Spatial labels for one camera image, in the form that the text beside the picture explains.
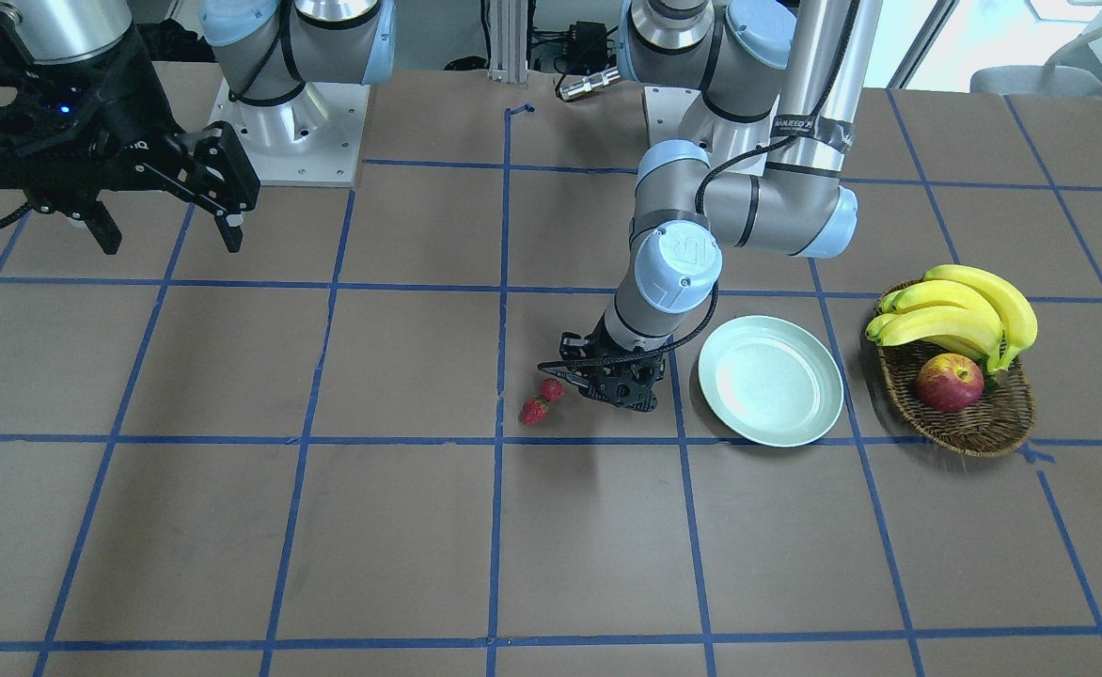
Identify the black gripper working arm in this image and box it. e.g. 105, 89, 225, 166
538, 318, 667, 413

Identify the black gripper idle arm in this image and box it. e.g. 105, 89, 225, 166
0, 42, 261, 256

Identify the red strawberry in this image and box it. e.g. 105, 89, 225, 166
539, 378, 565, 402
518, 396, 550, 427

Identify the silver robot arm near plate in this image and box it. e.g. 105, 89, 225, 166
0, 1, 395, 256

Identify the pale green plate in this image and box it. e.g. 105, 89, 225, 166
696, 314, 843, 449

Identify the red yellow apple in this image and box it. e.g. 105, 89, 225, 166
912, 353, 985, 413

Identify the yellow banana bunch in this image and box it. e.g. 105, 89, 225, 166
864, 264, 1038, 376

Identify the brown wicker basket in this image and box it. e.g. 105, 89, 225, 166
875, 279, 1037, 459

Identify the aluminium frame post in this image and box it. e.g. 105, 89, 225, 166
483, 0, 532, 87

